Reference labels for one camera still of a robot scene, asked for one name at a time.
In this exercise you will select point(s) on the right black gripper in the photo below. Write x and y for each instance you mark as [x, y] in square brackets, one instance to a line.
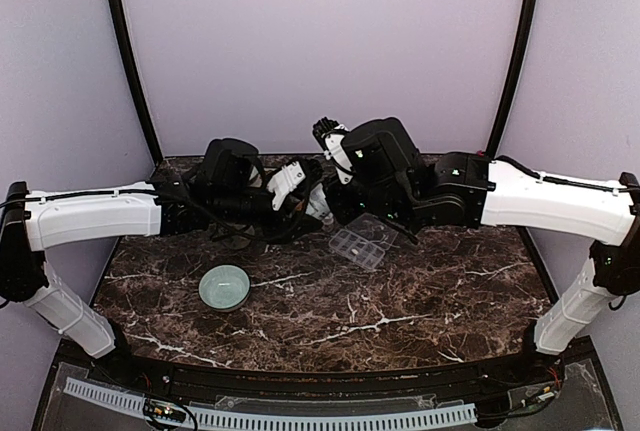
[344, 210]

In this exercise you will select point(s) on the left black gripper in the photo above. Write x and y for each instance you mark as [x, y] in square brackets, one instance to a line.
[285, 229]

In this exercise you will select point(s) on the clear plastic pill organizer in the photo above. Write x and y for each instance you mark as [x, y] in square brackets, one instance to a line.
[370, 236]

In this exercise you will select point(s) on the white pill bottle orange label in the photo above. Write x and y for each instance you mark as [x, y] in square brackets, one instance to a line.
[317, 206]

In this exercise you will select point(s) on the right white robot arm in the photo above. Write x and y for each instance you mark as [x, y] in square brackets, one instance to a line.
[467, 190]

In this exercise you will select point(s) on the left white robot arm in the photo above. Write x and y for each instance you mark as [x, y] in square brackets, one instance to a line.
[32, 222]

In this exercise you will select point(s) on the white ceramic mug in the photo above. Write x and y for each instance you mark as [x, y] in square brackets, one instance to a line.
[236, 242]

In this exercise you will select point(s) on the celadon bowl front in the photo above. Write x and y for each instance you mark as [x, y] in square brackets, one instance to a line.
[224, 288]

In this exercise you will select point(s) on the right black frame post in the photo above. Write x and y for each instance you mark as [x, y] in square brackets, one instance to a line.
[516, 62]

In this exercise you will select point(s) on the black frame post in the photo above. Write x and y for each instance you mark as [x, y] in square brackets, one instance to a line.
[128, 60]
[516, 62]

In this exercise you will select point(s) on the black front rail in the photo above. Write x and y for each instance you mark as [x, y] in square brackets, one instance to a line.
[480, 379]

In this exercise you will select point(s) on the white slotted cable duct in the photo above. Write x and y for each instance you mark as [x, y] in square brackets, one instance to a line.
[236, 413]

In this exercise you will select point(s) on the left black frame post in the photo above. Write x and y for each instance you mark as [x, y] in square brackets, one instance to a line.
[128, 60]

